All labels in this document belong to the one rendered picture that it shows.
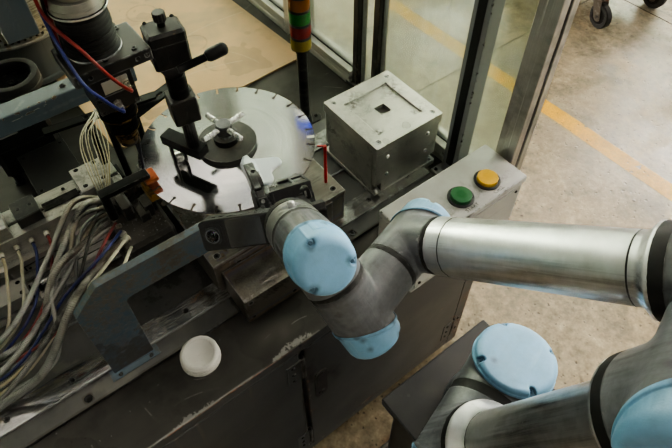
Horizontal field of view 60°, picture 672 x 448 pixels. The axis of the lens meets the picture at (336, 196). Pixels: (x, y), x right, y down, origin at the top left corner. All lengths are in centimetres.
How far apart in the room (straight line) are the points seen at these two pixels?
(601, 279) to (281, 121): 72
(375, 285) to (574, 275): 23
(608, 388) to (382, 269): 30
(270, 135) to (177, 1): 88
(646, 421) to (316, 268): 34
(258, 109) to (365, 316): 61
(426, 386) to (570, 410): 51
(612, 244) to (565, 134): 206
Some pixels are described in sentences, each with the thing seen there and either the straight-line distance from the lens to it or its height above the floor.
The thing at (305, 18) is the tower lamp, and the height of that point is 105.
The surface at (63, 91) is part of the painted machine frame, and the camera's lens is 118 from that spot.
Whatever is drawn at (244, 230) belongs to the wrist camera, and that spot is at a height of 109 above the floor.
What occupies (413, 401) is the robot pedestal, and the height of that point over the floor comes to 75.
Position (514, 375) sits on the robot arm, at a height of 98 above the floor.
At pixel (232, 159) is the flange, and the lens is 108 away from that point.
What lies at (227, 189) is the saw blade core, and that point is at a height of 95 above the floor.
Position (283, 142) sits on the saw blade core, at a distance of 111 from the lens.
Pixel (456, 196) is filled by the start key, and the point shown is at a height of 91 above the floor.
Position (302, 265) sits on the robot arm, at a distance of 63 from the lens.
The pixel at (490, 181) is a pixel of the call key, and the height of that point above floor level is 91.
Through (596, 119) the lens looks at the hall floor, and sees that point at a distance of 278.
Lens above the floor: 173
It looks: 50 degrees down
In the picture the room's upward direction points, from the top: straight up
